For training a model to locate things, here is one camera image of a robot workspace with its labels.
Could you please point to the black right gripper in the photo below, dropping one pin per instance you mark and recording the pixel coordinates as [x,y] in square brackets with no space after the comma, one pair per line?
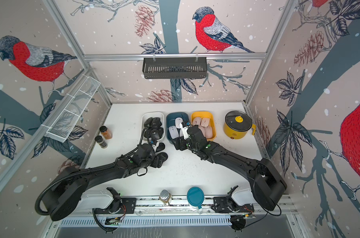
[180,140]

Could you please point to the white mouse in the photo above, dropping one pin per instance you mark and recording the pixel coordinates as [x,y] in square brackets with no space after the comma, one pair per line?
[184,133]
[173,132]
[179,123]

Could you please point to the pink mouse bottom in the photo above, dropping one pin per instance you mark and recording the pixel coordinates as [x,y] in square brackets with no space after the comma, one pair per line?
[202,129]

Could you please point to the black mouse top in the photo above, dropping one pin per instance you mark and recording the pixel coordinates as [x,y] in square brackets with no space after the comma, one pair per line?
[160,147]

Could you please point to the white mouse top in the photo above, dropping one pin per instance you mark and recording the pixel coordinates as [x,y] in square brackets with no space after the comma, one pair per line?
[179,123]

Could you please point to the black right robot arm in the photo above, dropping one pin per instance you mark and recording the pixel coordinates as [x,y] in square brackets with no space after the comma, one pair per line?
[266,184]

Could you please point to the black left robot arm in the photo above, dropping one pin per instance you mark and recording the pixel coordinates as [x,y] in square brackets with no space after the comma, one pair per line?
[62,196]

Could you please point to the yellow storage box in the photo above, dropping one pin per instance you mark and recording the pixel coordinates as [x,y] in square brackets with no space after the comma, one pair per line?
[203,114]

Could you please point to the teal storage box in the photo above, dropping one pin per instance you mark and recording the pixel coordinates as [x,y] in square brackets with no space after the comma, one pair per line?
[170,121]

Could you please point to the white storage box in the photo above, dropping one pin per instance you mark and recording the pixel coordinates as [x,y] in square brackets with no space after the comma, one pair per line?
[153,115]

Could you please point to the yellow electric cooking pot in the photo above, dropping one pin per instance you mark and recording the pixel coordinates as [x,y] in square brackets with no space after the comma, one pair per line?
[232,134]

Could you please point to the small glass bottle metal cap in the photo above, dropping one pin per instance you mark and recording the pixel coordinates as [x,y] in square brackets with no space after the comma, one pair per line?
[166,197]

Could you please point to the brown spice jar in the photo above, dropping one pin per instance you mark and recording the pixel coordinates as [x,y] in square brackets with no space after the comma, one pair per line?
[105,132]

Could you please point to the dark spice jar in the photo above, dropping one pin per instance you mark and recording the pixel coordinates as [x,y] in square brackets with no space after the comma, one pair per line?
[100,140]

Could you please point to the glass pot lid yellow knob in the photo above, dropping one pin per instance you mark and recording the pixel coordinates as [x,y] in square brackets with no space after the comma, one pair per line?
[238,121]

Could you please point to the teal round lid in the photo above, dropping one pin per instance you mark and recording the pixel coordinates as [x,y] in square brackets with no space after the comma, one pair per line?
[195,198]

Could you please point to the aluminium mounting rail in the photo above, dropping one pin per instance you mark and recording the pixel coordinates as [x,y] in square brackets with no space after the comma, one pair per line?
[148,211]

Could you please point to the black hanging wire basket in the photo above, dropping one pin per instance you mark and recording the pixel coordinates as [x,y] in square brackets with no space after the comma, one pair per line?
[175,68]

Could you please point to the white wire mesh shelf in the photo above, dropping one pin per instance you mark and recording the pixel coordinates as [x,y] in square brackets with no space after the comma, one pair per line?
[64,125]

